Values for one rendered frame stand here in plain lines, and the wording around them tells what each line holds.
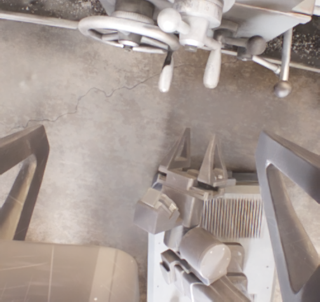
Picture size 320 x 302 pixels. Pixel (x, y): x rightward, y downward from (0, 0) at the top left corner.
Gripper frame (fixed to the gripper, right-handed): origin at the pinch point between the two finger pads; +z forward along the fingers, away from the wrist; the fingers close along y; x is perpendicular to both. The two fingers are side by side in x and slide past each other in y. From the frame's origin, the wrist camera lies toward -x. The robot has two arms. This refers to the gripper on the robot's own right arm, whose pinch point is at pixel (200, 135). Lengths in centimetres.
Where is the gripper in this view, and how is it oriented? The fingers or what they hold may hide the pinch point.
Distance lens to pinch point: 47.8
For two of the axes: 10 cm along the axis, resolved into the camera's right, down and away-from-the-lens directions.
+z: 1.7, -9.8, -1.3
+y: -7.5, -2.2, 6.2
